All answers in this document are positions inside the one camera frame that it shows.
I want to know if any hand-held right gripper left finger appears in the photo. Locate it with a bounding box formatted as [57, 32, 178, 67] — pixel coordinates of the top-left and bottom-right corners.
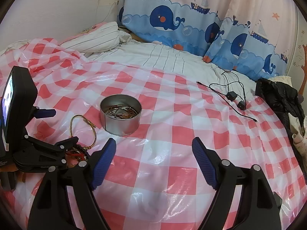
[27, 138, 117, 230]

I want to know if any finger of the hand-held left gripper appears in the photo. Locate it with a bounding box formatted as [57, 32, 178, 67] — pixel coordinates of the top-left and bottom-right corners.
[33, 107, 57, 120]
[14, 136, 80, 173]

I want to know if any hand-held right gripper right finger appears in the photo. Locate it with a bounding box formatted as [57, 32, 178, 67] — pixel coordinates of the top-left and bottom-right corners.
[192, 136, 282, 230]

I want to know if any dark bead bracelet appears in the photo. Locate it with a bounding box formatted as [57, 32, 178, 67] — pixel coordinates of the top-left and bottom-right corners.
[66, 144, 91, 168]

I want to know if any gold chain bracelet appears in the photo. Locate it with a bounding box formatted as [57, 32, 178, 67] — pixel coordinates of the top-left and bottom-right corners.
[70, 115, 97, 149]

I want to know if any round metal tin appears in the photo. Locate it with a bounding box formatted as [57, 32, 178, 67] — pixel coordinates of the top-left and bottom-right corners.
[100, 94, 142, 136]

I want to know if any red checkered plastic sheet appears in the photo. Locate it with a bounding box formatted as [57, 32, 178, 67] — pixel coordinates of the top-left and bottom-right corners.
[0, 38, 307, 230]

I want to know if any tangle of thin brown bangles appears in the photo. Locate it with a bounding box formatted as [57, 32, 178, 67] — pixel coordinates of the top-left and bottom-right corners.
[103, 104, 139, 120]

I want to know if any white striped pillow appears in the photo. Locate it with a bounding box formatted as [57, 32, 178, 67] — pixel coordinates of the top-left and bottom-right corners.
[59, 21, 133, 53]

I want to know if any pink pillow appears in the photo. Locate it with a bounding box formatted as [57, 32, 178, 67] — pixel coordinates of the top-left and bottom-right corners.
[79, 21, 109, 33]

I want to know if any black jacket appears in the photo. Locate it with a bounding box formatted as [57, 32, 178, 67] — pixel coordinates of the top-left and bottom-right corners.
[255, 78, 307, 135]

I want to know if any white striped bedsheet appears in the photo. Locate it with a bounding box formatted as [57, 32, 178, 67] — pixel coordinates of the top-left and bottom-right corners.
[85, 41, 256, 97]

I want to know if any cream cloth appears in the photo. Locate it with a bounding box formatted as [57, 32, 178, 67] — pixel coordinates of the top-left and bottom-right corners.
[271, 75, 292, 86]

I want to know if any whale print curtain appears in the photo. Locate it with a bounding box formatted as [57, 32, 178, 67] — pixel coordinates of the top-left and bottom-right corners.
[117, 0, 300, 81]

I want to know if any thin black cable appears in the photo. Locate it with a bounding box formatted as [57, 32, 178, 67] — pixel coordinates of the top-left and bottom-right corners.
[228, 101, 258, 122]

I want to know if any black charger with cable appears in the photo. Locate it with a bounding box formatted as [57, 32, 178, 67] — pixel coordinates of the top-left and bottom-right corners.
[196, 69, 247, 102]

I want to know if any tree wall sticker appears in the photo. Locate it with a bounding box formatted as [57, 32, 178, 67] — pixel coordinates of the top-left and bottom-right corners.
[291, 42, 307, 69]

